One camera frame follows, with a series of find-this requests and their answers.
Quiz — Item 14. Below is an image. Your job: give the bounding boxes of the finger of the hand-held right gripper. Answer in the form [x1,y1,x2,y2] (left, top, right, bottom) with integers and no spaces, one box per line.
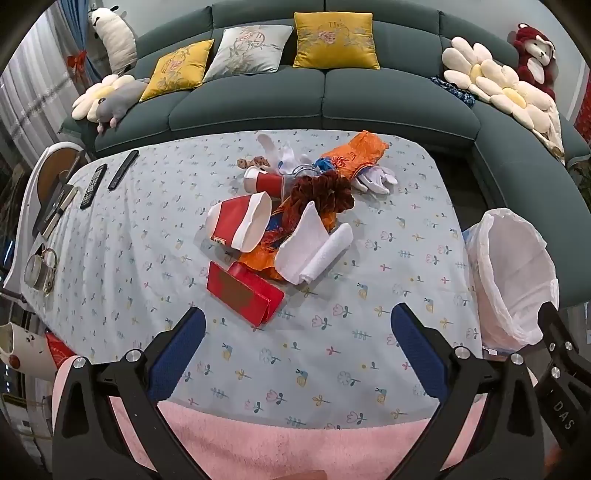
[536,300,591,467]

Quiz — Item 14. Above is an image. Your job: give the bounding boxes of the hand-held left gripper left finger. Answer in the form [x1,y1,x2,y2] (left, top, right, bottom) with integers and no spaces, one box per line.
[51,305,218,480]

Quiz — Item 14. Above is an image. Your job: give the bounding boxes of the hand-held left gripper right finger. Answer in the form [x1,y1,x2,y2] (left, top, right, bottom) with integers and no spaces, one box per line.
[390,302,563,480]

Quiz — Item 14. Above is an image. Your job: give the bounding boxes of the red cardboard box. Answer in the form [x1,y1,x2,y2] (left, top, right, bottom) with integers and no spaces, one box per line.
[206,261,286,329]

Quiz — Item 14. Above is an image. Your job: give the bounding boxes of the bin with white plastic liner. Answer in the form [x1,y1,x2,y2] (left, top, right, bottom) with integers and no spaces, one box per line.
[464,209,561,352]

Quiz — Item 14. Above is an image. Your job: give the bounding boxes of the orange plastic bag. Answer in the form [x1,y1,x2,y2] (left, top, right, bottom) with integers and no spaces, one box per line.
[318,130,389,183]
[240,198,340,282]

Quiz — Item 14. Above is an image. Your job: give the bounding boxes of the large red white paper cup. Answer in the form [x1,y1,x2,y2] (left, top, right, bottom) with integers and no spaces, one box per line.
[206,190,273,254]

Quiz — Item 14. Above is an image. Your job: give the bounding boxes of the white paper towel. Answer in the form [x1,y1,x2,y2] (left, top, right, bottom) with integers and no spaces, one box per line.
[274,200,355,284]

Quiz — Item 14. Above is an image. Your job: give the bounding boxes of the dark red ruffled scrunchie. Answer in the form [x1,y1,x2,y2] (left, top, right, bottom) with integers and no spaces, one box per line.
[288,173,356,217]

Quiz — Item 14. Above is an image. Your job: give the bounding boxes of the small red paper cup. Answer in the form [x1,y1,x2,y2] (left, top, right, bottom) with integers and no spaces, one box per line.
[243,166,287,198]

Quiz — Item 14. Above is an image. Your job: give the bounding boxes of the light blue floral tablecloth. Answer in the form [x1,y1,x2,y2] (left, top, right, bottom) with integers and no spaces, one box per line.
[9,129,485,430]

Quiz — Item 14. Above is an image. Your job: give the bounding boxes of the pink fluffy towel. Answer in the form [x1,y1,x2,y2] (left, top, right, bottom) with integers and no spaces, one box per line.
[51,355,561,480]

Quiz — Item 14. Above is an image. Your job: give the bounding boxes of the white cylindrical container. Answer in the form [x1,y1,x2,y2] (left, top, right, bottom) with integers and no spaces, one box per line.
[0,320,58,384]

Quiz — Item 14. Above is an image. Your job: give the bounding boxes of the white glove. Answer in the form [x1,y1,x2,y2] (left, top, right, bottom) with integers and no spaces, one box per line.
[256,133,305,175]
[353,165,399,195]

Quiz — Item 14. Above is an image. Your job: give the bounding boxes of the black button remote control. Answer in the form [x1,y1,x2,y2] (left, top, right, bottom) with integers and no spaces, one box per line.
[79,164,108,210]

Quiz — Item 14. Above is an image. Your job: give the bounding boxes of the black notebook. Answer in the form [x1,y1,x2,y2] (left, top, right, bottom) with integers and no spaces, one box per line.
[32,184,80,241]

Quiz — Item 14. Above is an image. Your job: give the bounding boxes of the slim black remote control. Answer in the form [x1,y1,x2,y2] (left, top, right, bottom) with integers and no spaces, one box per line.
[107,150,140,191]

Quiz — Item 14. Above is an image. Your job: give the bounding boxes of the white round side table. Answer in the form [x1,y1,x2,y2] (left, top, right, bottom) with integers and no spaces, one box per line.
[4,142,93,287]

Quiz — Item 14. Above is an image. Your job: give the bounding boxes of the grey plush toy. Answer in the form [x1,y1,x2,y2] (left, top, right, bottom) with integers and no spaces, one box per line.
[90,78,151,134]

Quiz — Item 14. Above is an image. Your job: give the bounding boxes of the dark green sofa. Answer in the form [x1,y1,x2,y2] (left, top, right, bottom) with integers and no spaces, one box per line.
[58,0,591,222]

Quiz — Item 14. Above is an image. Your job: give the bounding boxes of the blue patterned cloth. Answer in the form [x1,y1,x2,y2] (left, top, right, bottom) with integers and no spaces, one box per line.
[430,75,476,108]

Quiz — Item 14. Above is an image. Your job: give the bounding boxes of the white flower cushion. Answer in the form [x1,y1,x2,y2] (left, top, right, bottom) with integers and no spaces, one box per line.
[442,36,520,100]
[71,74,134,123]
[475,65,566,162]

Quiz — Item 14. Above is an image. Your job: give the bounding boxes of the yellow embroidered cushion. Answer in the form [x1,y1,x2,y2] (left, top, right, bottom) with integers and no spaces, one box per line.
[293,11,382,71]
[139,39,215,102]

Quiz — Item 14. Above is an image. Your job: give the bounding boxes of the white sheer curtain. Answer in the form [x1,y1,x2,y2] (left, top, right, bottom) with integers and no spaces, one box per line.
[0,9,88,153]

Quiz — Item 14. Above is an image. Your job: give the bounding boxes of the red plush monkey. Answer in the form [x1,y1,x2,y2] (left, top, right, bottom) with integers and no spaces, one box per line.
[512,23,559,100]

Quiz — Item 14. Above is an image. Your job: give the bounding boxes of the grey floral cushion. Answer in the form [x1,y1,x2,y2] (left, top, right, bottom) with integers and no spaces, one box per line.
[202,24,295,83]

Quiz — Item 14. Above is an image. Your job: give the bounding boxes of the panda plush toy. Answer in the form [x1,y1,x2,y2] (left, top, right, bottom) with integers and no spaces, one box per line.
[87,6,139,77]

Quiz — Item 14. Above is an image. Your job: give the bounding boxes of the blue curtain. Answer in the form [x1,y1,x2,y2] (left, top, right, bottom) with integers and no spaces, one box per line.
[60,0,107,88]

